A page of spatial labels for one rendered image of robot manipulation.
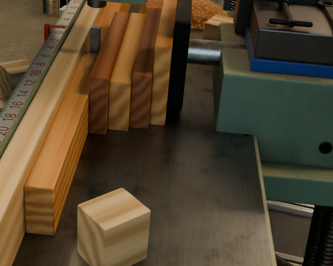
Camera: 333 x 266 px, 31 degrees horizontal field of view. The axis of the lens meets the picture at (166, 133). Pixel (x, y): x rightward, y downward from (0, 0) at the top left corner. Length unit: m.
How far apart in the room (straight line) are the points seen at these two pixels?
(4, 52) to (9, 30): 0.30
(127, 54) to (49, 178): 0.21
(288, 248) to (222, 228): 1.12
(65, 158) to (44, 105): 0.06
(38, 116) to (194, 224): 0.14
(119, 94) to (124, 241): 0.18
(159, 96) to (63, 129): 0.12
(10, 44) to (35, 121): 2.70
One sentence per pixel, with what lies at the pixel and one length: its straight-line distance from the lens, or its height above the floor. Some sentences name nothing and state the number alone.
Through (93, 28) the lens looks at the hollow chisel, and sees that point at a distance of 0.61.
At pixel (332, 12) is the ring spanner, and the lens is 0.60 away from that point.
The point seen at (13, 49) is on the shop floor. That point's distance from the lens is 3.09.
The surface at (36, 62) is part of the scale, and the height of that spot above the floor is 0.96.
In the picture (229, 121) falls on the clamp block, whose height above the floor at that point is 0.91.
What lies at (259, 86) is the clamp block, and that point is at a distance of 0.55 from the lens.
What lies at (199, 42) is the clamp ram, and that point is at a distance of 0.60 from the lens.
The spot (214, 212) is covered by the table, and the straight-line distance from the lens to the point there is 0.46.
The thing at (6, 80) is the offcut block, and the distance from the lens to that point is 0.83.
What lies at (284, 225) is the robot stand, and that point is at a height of 0.21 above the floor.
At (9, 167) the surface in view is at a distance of 0.41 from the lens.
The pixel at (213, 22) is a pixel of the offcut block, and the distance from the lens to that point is 0.73.
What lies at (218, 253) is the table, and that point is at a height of 0.90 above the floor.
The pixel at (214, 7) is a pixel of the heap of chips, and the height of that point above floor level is 0.92.
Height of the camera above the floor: 1.18
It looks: 30 degrees down
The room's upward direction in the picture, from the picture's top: 5 degrees clockwise
